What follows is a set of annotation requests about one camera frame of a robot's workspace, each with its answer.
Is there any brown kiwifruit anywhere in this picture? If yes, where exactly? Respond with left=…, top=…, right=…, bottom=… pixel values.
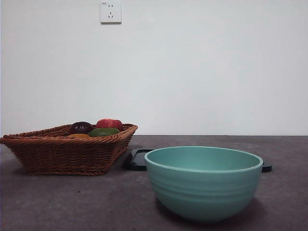
left=66, top=133, right=91, bottom=139

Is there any teal ribbed bowl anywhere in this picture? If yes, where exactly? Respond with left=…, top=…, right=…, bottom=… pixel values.
left=143, top=145, right=264, bottom=223

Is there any red apple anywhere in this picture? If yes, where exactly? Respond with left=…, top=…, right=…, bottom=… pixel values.
left=96, top=118, right=123, bottom=131

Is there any black rectangular tray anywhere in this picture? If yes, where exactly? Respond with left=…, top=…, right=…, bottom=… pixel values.
left=122, top=148, right=272, bottom=173

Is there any green avocado-like fruit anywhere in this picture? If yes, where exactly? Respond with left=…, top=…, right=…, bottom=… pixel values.
left=88, top=128, right=120, bottom=138

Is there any dark purple round fruit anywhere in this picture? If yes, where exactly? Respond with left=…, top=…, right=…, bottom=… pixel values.
left=69, top=121, right=94, bottom=135

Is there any brown wicker basket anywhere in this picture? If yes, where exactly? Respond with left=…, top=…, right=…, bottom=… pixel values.
left=0, top=123, right=139, bottom=176

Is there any white wall socket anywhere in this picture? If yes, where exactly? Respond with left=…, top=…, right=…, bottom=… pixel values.
left=100, top=0, right=122, bottom=25

